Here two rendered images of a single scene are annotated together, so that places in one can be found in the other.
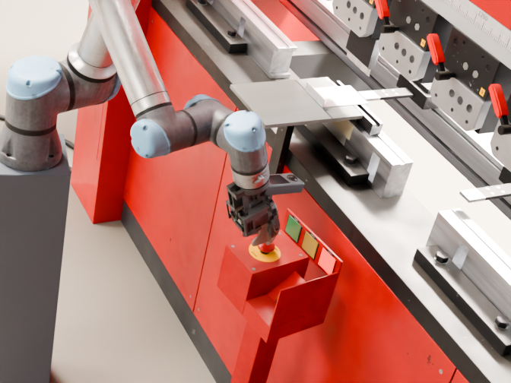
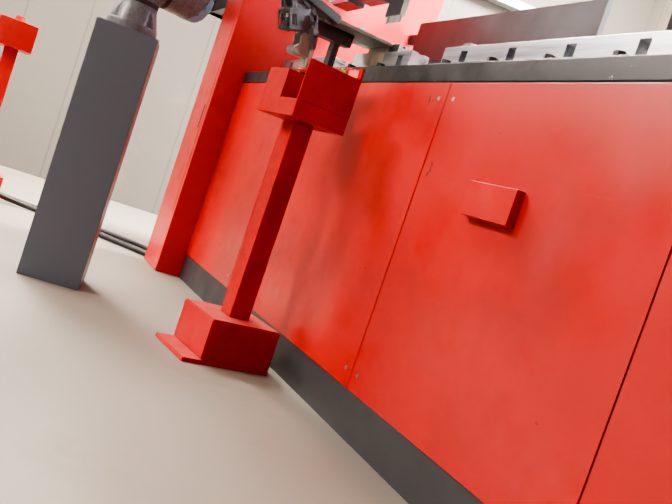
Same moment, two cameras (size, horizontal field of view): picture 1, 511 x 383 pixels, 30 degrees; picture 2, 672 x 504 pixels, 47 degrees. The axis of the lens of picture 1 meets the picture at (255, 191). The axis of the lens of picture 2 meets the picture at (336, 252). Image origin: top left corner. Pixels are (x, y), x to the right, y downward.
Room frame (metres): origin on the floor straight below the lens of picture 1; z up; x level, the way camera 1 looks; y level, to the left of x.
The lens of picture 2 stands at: (-0.38, -0.59, 0.49)
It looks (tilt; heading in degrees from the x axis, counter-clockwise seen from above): 3 degrees down; 8
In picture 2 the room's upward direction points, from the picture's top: 19 degrees clockwise
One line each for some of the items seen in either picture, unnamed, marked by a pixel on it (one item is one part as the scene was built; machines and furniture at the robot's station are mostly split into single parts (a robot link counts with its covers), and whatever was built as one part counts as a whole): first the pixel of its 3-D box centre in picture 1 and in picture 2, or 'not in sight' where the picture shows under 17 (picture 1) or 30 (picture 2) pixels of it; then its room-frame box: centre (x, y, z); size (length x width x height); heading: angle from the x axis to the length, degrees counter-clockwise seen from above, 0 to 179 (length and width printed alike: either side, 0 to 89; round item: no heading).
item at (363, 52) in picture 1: (363, 48); (397, 8); (2.06, -0.17, 1.13); 0.10 x 0.02 x 0.10; 35
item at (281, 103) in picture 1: (296, 101); (343, 30); (1.98, -0.04, 1.00); 0.26 x 0.18 x 0.01; 125
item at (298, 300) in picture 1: (277, 273); (310, 90); (1.64, -0.09, 0.75); 0.20 x 0.16 x 0.18; 42
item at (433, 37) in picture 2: not in sight; (480, 71); (2.55, -0.45, 1.12); 1.13 x 0.02 x 0.44; 35
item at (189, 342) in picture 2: not in sight; (217, 334); (1.62, -0.07, 0.06); 0.25 x 0.20 x 0.12; 132
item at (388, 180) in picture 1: (353, 134); (384, 70); (2.02, -0.20, 0.92); 0.39 x 0.06 x 0.10; 35
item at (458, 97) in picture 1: (477, 79); not in sight; (1.75, -0.38, 1.26); 0.15 x 0.09 x 0.17; 35
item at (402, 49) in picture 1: (420, 33); not in sight; (1.92, -0.26, 1.26); 0.15 x 0.09 x 0.17; 35
